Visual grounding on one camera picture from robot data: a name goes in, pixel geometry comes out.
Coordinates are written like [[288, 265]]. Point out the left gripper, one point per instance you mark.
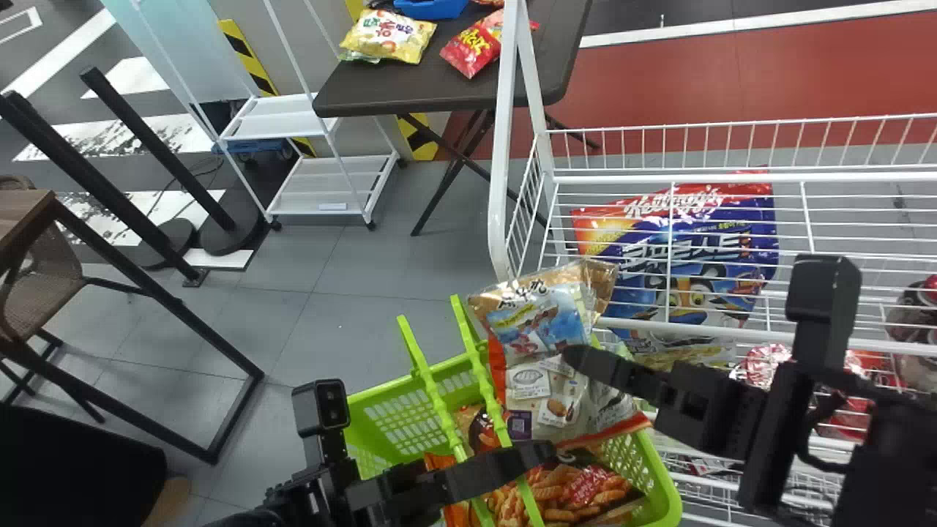
[[381, 494]]

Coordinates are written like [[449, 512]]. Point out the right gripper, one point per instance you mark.
[[710, 406]]

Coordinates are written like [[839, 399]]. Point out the blue snack packet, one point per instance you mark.
[[542, 315]]

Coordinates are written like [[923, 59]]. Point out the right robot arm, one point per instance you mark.
[[893, 476]]

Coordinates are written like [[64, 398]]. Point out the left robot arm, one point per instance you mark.
[[293, 509]]

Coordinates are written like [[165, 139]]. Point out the orange snack packet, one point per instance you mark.
[[578, 490]]

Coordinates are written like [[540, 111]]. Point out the green basket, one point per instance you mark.
[[399, 424]]

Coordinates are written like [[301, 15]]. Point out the red and white snack packet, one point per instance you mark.
[[761, 362]]

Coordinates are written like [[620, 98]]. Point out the blue cereal bag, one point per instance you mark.
[[695, 249]]

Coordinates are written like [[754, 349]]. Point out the red and black snack packet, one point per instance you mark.
[[915, 315]]

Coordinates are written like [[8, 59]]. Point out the white shelf trolley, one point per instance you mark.
[[322, 183]]

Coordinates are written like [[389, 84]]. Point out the dark side table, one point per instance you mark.
[[439, 84]]

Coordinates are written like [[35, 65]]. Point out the yellow snack packet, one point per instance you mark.
[[388, 35]]

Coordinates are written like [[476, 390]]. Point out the blue basket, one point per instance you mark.
[[430, 7]]

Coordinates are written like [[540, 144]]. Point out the brown chair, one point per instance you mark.
[[36, 285]]

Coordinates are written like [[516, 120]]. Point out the brown side table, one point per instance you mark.
[[29, 216]]

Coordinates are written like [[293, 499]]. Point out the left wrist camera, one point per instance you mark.
[[322, 406]]

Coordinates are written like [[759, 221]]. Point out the black post on round foot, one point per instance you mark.
[[161, 146], [73, 161]]

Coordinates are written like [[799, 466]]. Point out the striped post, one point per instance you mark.
[[252, 62]]

